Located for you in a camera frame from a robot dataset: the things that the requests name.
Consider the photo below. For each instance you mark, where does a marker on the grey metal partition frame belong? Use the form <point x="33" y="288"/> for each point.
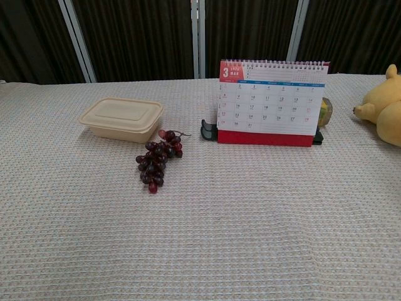
<point x="76" y="40"/>
<point x="198" y="37"/>
<point x="297" y="31"/>

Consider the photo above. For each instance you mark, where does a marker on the yellow plush toy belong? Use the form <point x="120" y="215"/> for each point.
<point x="387" y="109"/>

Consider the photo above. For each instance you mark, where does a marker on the beige woven tablecloth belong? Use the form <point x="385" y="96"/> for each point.
<point x="200" y="225"/>

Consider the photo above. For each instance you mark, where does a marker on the yellow green small carton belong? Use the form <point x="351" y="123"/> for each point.
<point x="326" y="113"/>

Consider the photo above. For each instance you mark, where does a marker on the black plastic clip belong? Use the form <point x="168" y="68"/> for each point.
<point x="318" y="139"/>
<point x="208" y="131"/>

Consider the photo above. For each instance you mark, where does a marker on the red white desk calendar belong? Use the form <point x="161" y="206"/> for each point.
<point x="266" y="106"/>

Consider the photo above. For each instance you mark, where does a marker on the beige lidded lunch box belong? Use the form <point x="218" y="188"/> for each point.
<point x="120" y="119"/>

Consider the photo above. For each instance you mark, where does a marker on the dark red grape bunch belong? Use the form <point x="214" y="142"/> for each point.
<point x="155" y="163"/>

